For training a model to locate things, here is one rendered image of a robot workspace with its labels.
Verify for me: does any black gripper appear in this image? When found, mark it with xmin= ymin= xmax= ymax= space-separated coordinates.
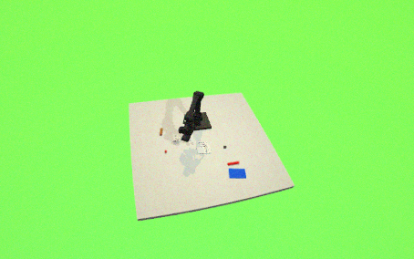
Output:
xmin=181 ymin=125 xmax=195 ymax=142

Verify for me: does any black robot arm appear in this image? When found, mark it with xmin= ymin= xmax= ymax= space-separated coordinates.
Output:
xmin=178 ymin=90 xmax=204 ymax=135

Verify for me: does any blue flat plate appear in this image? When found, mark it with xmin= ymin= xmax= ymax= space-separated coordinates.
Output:
xmin=229 ymin=168 xmax=246 ymax=179

